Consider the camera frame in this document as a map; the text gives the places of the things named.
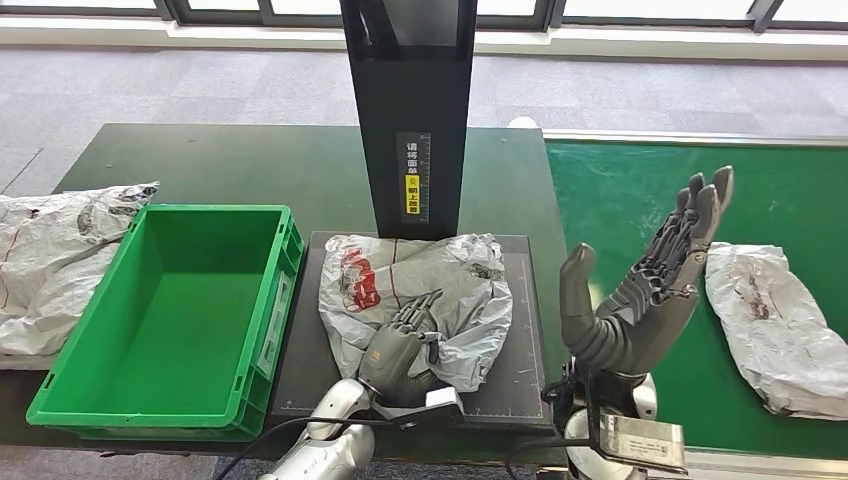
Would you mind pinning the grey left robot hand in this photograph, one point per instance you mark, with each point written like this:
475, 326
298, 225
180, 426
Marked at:
391, 358

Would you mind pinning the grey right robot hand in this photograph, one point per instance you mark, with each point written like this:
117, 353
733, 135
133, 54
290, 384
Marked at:
636, 324

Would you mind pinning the grey parcel bag red lettering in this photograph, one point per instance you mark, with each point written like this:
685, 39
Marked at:
411, 272

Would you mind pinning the grey parcel bag brown stain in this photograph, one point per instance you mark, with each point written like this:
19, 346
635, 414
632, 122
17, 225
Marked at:
775, 331

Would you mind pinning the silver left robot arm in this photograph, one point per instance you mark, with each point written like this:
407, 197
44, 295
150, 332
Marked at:
331, 450

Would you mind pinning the green conveyor belt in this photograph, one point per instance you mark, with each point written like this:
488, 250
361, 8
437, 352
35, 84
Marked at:
629, 179

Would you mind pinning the black inbound scanning machine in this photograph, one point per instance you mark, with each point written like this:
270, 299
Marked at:
411, 99

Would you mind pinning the large crumpled grey parcel bag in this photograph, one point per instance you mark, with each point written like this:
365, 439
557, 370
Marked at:
53, 265

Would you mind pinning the small white round cap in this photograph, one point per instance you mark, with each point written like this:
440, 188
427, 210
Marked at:
523, 122

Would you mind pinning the green plastic crate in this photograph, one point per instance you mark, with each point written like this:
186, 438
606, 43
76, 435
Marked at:
152, 318

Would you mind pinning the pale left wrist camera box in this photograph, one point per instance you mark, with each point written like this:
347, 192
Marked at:
444, 399

